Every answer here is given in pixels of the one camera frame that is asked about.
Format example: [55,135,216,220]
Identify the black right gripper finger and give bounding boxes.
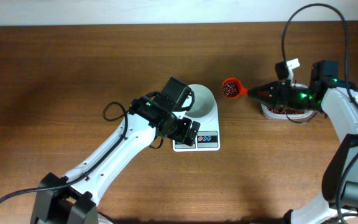
[248,81,280,96]
[249,93,277,106]

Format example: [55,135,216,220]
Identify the red plastic measuring scoop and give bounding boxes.
[221,78,249,100]

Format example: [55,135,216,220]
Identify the white round bowl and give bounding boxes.
[185,84,216,122]

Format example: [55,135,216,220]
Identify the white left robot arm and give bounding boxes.
[30,92,200,224]

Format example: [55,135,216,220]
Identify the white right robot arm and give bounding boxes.
[247,60,358,223]

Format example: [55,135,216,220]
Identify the white digital kitchen scale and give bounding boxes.
[173,103,221,152]

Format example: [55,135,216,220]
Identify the red beans in container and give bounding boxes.
[267,107,305,115]

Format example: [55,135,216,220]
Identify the clear plastic bean container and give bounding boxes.
[260,83,315,121]

